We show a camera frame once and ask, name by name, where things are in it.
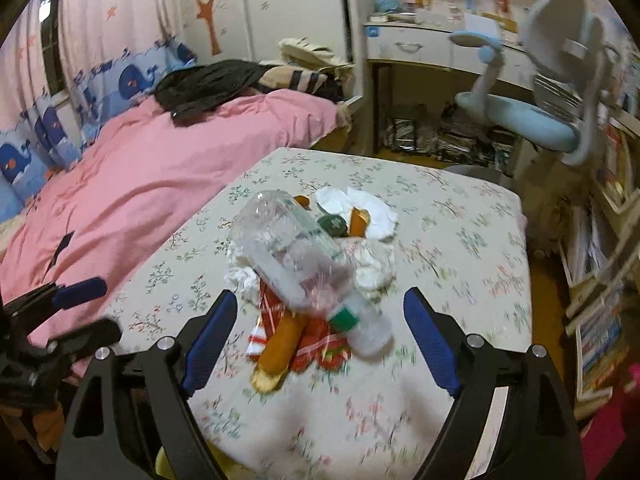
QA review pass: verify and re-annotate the floral tablecloth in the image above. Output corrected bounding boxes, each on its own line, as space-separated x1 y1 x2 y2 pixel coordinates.
102 147 533 480

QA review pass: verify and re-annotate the person's left hand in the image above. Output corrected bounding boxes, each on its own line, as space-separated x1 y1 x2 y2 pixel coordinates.
31 401 67 454

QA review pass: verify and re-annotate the dark window frame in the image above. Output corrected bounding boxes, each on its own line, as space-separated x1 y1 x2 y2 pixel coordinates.
37 0 66 96

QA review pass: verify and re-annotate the magenta bag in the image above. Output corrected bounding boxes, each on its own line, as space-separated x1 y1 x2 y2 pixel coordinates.
580 360 640 466

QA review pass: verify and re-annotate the blue grey desk chair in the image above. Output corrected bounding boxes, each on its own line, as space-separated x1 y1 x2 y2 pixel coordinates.
447 0 621 168

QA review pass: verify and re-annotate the orange tree wall sticker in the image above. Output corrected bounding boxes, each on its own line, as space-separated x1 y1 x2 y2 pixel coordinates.
187 0 226 56

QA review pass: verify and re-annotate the red striped wrapper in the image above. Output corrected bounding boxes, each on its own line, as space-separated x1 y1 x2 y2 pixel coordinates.
245 280 351 373

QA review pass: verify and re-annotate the white paper stack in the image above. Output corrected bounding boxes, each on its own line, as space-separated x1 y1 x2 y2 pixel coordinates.
465 14 501 35

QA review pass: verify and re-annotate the white tissue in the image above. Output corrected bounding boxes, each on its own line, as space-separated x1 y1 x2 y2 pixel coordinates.
315 186 399 241
225 240 266 306

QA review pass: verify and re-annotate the white desk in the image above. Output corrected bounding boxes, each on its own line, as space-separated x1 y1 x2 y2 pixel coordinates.
362 10 541 156

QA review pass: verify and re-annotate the pink curtain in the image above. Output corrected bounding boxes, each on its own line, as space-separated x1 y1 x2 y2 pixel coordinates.
0 0 188 126

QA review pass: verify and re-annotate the beige navy striped cloth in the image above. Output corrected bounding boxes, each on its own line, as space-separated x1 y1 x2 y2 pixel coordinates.
260 62 346 98

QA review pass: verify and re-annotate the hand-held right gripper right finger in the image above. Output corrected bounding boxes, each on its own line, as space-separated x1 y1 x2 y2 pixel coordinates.
403 286 587 480

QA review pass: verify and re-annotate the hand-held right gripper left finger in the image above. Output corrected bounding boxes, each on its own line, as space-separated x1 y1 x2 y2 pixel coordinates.
54 289 239 480

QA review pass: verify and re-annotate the blue whale print padding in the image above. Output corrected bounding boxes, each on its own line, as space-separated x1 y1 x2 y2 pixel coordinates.
0 40 198 221

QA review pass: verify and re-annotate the small orange wrapper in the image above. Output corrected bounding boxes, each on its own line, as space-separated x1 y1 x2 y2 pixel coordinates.
348 206 372 238

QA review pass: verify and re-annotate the black jacket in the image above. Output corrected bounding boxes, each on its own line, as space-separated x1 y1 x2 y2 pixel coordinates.
150 59 273 123

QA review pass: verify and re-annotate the white desk drawer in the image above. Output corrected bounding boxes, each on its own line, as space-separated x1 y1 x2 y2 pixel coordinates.
367 27 453 66
452 40 536 83

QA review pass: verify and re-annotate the flat white tissue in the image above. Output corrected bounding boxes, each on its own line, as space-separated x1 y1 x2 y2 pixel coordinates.
315 186 399 241

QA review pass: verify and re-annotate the white canvas bag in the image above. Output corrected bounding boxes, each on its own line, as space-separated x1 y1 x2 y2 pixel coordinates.
277 36 336 68

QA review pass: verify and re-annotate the yellow plastic bucket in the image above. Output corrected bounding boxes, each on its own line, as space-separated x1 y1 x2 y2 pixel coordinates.
154 446 177 480

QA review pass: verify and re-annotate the clear plastic bottle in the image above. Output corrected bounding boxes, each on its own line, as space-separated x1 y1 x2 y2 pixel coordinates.
230 190 396 358

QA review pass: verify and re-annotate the pink duvet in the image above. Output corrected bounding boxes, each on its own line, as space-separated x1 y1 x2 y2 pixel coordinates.
0 89 351 376

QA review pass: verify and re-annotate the pile of magazines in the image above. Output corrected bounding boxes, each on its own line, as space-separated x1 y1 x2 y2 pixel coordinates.
385 107 521 166

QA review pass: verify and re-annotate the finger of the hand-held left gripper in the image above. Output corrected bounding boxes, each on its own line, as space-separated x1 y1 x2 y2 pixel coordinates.
4 276 108 319
34 318 123 367

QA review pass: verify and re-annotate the white plastic wrap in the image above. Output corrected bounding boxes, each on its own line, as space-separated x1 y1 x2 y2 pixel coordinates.
340 237 398 293

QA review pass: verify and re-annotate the white book rack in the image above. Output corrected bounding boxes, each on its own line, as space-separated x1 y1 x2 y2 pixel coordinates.
560 60 640 411

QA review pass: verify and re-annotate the white wardrobe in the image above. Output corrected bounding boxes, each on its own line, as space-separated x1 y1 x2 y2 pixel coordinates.
240 0 353 63

